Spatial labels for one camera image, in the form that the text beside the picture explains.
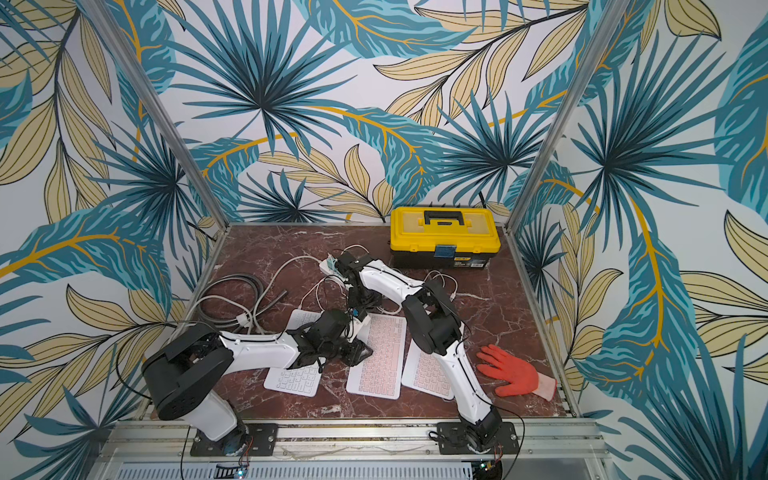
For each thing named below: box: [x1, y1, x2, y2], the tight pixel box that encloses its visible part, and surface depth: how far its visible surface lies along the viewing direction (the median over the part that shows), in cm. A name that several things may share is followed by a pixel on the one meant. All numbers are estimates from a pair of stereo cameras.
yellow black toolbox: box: [390, 206, 501, 269], surface depth 99 cm
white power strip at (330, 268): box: [319, 253, 349, 284], surface depth 105 cm
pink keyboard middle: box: [346, 313, 407, 400], surface depth 87 cm
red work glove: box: [476, 344, 557, 402], surface depth 85 cm
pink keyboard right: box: [401, 338, 455, 400], surface depth 85 cm
